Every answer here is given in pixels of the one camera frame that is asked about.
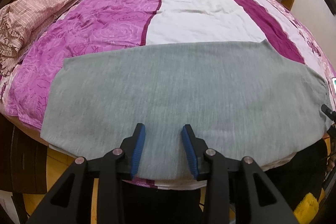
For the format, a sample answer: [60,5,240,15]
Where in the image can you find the grey pants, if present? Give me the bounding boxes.
[41,41,331,180]

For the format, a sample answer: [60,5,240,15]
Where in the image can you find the dark brown bedside furniture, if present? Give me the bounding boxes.
[0,115,47,194]

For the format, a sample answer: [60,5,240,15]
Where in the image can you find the pink checked folded quilt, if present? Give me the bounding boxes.
[1,0,80,76]

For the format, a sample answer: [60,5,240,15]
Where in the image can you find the purple white floral bedspread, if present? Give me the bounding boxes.
[0,0,336,191]

